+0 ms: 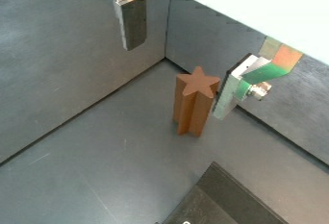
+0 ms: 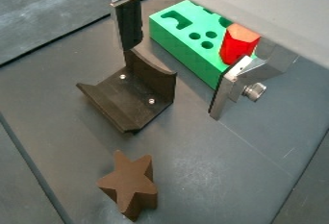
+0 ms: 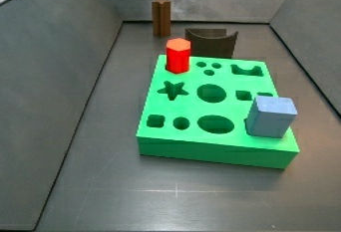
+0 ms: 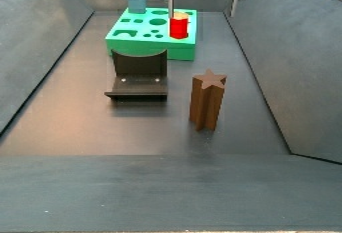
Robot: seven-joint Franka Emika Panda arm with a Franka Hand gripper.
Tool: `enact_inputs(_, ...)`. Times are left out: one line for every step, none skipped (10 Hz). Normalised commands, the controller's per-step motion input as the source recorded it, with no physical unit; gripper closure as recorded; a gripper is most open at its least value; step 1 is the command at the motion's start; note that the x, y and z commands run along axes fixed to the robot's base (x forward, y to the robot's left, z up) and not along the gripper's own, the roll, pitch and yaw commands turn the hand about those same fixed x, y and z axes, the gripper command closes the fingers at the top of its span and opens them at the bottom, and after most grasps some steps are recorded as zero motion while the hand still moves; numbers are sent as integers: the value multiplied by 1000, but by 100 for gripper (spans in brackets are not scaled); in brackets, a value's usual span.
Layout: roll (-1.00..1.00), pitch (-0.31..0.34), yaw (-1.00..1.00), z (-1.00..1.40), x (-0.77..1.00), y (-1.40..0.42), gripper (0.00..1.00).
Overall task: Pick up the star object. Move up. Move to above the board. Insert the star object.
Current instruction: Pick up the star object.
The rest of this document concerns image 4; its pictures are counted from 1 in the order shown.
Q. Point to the brown star prism block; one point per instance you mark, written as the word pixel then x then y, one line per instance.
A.
pixel 206 99

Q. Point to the green shape sorter board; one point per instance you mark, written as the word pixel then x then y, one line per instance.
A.
pixel 141 34

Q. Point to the blue square block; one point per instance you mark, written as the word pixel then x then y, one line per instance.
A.
pixel 137 6

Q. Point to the red cylinder block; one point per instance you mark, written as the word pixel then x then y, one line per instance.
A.
pixel 178 25

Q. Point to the black angled stand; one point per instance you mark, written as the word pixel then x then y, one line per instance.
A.
pixel 141 75

